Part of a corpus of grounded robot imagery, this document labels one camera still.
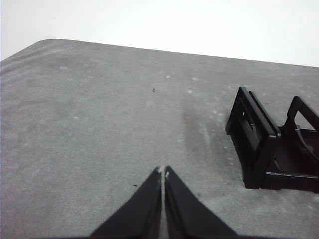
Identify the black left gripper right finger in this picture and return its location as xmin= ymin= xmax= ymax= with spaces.
xmin=164 ymin=165 xmax=240 ymax=239

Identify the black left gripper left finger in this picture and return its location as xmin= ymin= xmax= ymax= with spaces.
xmin=88 ymin=166 xmax=163 ymax=239

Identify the black plate rack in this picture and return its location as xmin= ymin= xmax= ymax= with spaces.
xmin=225 ymin=86 xmax=319 ymax=194

